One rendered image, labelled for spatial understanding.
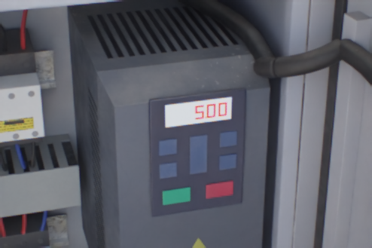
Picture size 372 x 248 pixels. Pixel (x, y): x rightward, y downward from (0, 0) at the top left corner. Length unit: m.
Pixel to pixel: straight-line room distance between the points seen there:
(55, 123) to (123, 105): 0.20
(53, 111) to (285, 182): 0.23
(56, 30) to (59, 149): 0.10
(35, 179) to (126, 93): 0.17
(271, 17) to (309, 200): 0.14
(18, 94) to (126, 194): 0.12
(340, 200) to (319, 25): 0.12
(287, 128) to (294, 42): 0.07
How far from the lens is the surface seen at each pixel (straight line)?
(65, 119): 0.77
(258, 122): 0.62
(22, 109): 0.66
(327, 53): 0.55
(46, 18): 0.73
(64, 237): 0.83
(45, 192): 0.73
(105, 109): 0.59
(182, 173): 0.61
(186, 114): 0.59
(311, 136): 0.63
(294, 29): 0.58
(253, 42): 0.62
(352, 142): 0.59
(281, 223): 0.66
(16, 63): 0.67
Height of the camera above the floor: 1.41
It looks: 28 degrees down
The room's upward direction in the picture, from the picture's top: straight up
